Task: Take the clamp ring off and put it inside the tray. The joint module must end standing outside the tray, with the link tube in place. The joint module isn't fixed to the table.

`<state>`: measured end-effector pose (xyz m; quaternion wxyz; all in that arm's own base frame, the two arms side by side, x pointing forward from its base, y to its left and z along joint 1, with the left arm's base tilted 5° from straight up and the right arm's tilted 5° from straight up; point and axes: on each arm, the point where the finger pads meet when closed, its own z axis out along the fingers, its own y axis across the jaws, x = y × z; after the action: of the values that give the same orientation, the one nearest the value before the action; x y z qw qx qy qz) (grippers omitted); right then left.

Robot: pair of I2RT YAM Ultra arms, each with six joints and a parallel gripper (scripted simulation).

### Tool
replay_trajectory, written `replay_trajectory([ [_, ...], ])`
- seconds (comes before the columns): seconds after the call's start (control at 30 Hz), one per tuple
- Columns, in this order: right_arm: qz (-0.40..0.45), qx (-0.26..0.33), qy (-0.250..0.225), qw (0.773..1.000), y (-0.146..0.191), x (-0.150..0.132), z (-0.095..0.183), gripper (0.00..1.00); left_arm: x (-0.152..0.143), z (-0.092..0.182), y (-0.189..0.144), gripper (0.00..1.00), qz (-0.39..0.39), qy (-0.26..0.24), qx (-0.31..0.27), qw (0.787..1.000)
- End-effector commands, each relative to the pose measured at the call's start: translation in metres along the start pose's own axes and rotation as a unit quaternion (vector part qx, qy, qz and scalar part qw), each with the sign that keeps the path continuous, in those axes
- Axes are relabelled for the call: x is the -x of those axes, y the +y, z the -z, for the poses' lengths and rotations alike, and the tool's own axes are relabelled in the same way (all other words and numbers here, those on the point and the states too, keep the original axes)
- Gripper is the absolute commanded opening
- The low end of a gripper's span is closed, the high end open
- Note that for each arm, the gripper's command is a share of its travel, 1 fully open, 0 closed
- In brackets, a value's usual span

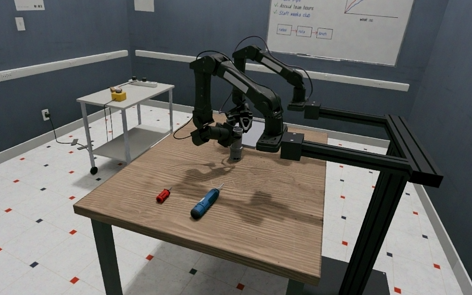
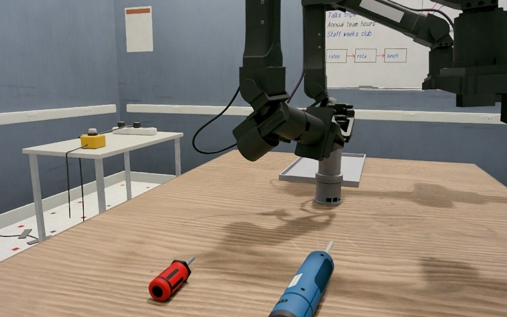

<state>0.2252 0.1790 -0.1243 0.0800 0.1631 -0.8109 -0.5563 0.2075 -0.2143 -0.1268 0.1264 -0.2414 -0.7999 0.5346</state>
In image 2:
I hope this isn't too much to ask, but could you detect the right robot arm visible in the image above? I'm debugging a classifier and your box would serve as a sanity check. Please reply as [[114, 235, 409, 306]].
[[302, 0, 453, 107]]

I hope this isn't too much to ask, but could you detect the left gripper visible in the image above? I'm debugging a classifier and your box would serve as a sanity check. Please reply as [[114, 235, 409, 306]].
[[279, 106, 345, 161]]

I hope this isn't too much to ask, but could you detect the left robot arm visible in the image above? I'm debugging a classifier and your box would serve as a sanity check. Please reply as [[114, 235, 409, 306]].
[[233, 0, 507, 162]]

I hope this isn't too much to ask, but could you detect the red stubby screwdriver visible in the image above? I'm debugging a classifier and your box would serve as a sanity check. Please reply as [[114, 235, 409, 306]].
[[149, 257, 195, 302]]

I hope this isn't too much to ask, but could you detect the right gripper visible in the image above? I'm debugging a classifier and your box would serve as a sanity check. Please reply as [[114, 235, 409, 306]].
[[326, 103, 355, 142]]

